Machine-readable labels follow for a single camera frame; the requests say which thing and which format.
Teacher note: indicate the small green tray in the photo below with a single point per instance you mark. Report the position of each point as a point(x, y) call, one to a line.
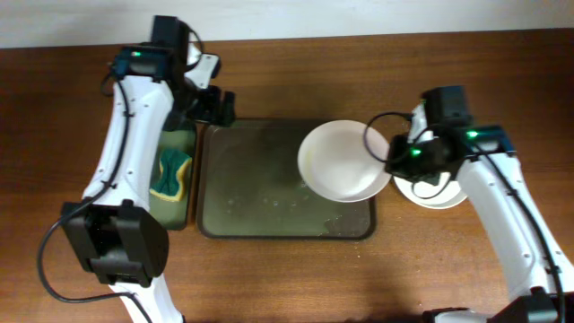
point(173, 214)

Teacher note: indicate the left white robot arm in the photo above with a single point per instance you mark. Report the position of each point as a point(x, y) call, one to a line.
point(156, 89)

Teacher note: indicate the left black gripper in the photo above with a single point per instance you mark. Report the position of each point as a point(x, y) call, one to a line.
point(211, 111)

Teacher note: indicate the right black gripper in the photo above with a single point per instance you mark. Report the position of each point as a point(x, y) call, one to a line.
point(397, 144)

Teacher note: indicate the green and yellow sponge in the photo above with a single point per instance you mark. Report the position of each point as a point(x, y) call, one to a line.
point(173, 167)

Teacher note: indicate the large dark brown tray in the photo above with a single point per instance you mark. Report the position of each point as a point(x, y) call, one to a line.
point(250, 187)

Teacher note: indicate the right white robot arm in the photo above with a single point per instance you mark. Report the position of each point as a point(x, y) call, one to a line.
point(484, 163)

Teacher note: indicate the white plate yellow stain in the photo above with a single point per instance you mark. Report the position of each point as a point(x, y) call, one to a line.
point(445, 195)

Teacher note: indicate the pink rimmed white plate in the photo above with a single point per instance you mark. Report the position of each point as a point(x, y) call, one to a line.
point(342, 161)

